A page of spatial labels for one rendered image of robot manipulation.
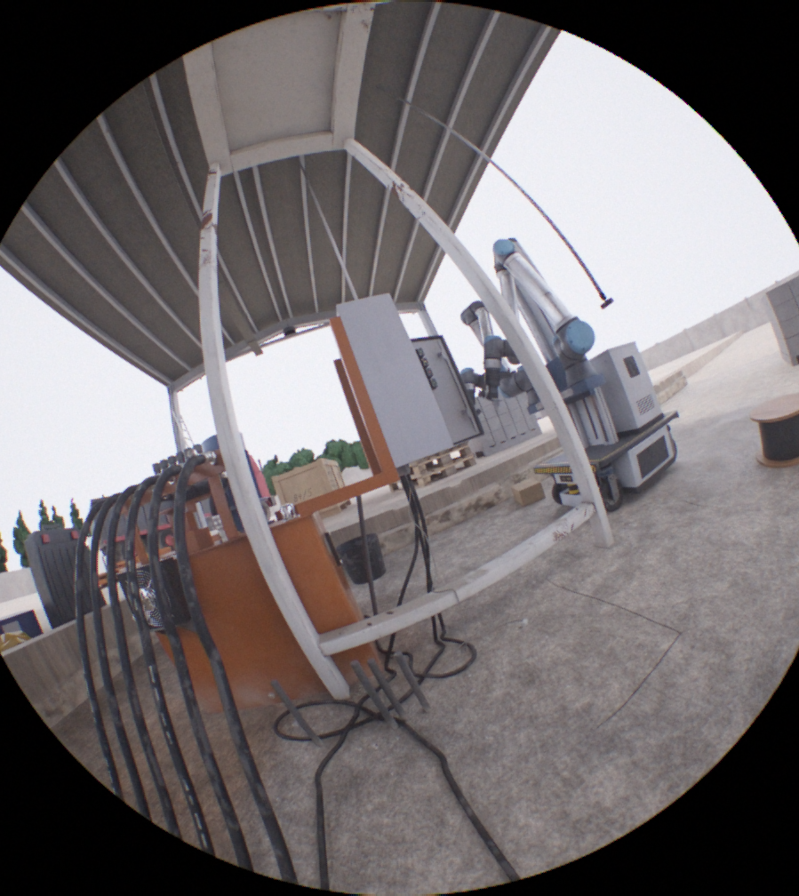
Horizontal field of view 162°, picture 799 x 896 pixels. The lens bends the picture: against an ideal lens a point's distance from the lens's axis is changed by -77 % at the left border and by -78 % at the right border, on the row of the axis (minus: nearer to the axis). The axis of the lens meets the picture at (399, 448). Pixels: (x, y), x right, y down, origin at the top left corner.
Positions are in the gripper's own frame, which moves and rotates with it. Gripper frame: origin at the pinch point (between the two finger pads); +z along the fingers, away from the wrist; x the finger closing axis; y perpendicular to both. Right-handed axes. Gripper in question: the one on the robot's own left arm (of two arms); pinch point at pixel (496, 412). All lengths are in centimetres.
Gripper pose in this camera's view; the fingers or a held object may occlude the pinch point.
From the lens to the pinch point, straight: 137.2
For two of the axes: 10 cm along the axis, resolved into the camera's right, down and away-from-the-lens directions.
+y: -10.0, -0.5, 0.6
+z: -0.4, 10.0, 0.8
